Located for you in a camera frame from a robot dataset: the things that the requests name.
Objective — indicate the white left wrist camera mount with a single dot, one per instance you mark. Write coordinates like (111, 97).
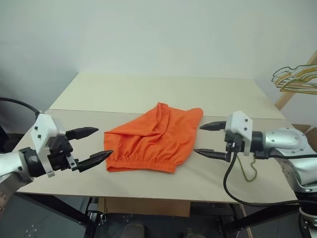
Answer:
(43, 129)

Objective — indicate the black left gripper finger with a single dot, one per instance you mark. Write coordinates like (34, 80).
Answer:
(83, 132)
(94, 160)

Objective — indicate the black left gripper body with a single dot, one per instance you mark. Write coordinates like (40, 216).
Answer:
(59, 153)

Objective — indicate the wooden clothes rack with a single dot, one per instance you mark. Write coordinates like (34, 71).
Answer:
(287, 95)

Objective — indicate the open cardboard box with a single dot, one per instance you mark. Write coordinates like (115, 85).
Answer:
(301, 127)

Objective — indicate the orange shorts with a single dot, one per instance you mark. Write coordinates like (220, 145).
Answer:
(153, 138)

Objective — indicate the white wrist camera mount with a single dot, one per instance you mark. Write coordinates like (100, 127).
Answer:
(241, 124)
(43, 129)

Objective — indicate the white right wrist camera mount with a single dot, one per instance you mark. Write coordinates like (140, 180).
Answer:
(241, 124)

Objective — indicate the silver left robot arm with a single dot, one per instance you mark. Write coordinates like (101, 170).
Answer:
(12, 166)

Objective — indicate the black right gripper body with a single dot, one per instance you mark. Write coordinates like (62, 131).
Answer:
(232, 145)

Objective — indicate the black table frame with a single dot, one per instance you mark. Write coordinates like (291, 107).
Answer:
(62, 208)

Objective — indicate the dark rounded shape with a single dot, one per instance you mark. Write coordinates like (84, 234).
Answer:
(133, 230)

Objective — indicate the brown cardboard sheet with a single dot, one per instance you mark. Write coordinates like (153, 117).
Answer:
(143, 207)

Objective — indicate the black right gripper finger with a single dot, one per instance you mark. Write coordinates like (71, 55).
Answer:
(215, 154)
(215, 126)

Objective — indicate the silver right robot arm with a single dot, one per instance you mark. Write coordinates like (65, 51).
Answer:
(284, 138)

